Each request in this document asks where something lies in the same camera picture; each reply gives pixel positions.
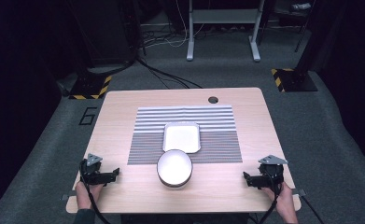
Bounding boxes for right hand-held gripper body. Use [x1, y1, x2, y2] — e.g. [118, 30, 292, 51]
[250, 154, 288, 189]

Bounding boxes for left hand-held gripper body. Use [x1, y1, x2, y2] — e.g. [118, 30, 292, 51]
[79, 153, 113, 187]

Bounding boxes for person's left hand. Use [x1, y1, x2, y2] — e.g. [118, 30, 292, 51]
[75, 181, 104, 210]

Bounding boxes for grey striped placemat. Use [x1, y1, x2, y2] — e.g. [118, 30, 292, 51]
[127, 105, 244, 166]

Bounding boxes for white round bowl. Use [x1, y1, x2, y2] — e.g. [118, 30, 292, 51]
[156, 148, 194, 189]

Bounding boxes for white rectangular tray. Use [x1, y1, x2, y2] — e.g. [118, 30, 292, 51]
[161, 121, 202, 154]

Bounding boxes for black cabinet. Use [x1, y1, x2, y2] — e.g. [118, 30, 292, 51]
[67, 0, 141, 68]

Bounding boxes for grey power strip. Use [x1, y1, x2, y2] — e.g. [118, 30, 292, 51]
[290, 2, 313, 12]

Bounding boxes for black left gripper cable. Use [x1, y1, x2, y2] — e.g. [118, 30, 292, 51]
[80, 174, 112, 224]

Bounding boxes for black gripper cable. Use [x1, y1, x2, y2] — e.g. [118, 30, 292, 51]
[80, 174, 112, 224]
[257, 174, 281, 224]

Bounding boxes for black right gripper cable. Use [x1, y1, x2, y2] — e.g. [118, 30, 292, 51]
[257, 174, 281, 224]

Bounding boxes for black yellow striped base plate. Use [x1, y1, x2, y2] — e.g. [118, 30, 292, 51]
[68, 74, 113, 101]
[271, 68, 318, 93]

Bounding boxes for black floor cables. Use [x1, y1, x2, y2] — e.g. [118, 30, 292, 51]
[135, 55, 204, 90]

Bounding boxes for black stand post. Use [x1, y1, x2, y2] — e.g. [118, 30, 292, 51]
[295, 0, 335, 82]

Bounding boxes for white floor cables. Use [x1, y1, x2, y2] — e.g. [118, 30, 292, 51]
[142, 0, 204, 49]

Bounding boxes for white metal desk frame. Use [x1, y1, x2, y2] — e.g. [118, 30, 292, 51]
[186, 0, 266, 63]

